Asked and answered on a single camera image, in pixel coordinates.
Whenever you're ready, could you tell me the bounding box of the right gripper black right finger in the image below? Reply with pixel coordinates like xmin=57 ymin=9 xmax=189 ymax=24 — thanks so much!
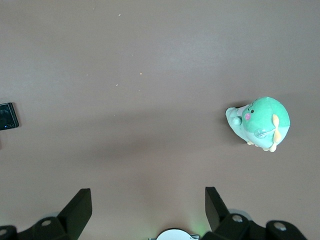
xmin=201 ymin=186 xmax=309 ymax=240

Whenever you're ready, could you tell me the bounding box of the black flip phone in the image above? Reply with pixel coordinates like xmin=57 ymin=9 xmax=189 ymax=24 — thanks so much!
xmin=0 ymin=102 xmax=20 ymax=130

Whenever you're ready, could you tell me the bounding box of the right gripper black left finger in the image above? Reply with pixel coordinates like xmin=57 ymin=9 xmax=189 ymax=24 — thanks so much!
xmin=0 ymin=188 xmax=93 ymax=240

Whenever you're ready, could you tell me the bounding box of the green plush dinosaur toy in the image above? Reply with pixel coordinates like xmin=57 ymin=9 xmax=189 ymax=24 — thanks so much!
xmin=224 ymin=96 xmax=292 ymax=154

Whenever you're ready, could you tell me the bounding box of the brown table cover sheet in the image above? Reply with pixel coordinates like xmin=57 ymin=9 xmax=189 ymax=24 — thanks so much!
xmin=0 ymin=0 xmax=320 ymax=240

